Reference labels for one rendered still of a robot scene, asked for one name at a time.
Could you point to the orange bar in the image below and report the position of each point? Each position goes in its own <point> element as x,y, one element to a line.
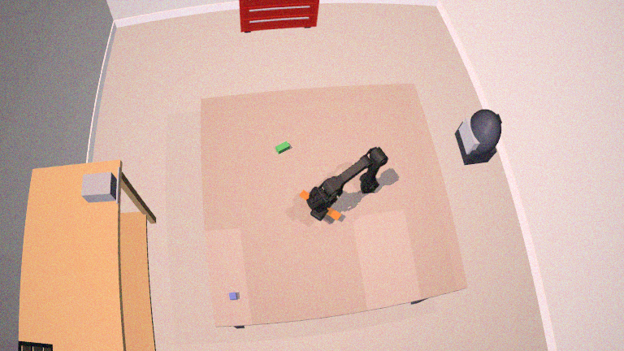
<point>333,213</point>

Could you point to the green rectangular block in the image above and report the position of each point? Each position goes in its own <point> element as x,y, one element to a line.
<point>282,147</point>

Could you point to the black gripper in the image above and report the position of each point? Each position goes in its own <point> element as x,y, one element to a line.
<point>320,212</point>

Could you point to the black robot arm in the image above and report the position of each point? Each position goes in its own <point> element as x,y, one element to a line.
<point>332,186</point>

